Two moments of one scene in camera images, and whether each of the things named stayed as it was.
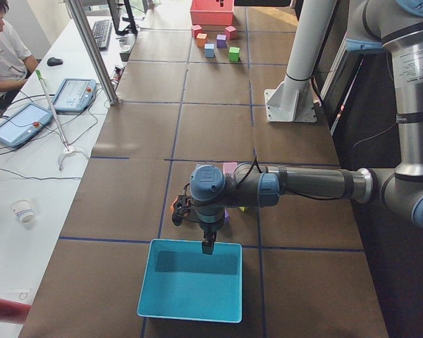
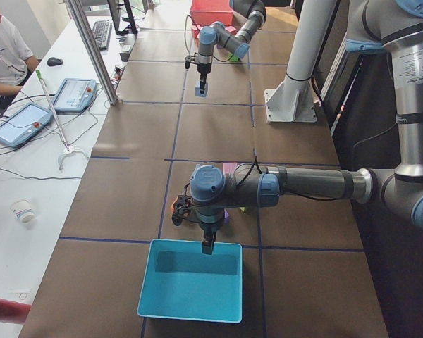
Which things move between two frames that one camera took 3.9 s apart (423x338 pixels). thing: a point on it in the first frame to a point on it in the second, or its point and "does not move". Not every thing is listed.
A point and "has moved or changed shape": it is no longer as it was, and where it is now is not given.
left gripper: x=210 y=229 does not move
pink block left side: x=228 y=167 does not move
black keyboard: x=102 y=30 does not move
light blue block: x=209 y=50 has moved or changed shape
